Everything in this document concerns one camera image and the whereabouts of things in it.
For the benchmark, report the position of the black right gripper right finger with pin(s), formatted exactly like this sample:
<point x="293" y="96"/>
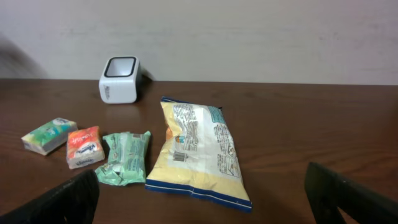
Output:
<point x="329" y="192"/>

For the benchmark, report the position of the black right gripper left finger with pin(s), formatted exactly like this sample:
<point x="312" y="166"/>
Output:
<point x="74" y="201"/>

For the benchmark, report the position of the orange tissue pack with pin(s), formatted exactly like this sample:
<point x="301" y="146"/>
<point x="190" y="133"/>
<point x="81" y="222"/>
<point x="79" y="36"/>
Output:
<point x="84" y="147"/>

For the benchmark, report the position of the light teal wipes pack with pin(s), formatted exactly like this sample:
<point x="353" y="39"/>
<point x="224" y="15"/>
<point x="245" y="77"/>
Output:
<point x="126" y="159"/>

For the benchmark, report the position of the green tissue pack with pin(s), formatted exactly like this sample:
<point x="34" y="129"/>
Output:
<point x="49" y="136"/>

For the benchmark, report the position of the yellow blue snack bag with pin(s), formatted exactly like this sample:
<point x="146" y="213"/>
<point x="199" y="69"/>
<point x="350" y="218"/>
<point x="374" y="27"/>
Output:
<point x="198" y="157"/>

